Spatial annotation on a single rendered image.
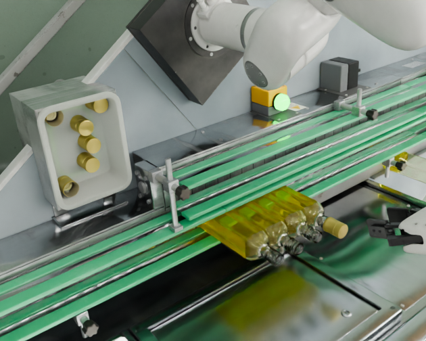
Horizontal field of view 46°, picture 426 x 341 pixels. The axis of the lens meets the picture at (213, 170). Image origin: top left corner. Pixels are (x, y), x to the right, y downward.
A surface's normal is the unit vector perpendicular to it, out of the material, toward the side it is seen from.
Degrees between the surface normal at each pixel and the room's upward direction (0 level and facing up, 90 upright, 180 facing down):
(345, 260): 90
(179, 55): 1
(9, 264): 90
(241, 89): 0
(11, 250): 90
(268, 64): 84
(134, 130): 0
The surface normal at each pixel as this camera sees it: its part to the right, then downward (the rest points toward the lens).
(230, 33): -0.80, 0.33
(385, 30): -0.77, 0.60
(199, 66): 0.60, 0.33
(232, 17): -0.66, -0.29
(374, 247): -0.08, -0.89
